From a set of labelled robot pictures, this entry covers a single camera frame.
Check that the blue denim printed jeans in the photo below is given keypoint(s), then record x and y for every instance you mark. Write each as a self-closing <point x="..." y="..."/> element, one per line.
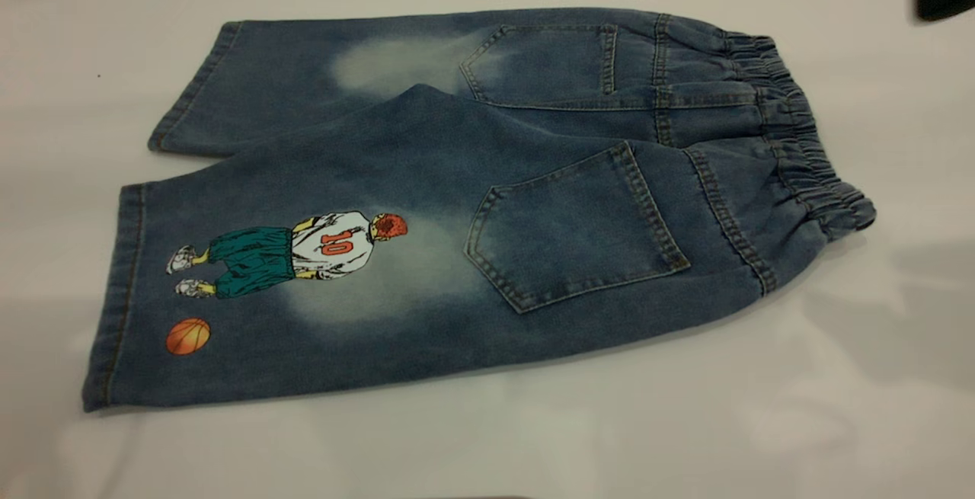
<point x="457" y="179"/>

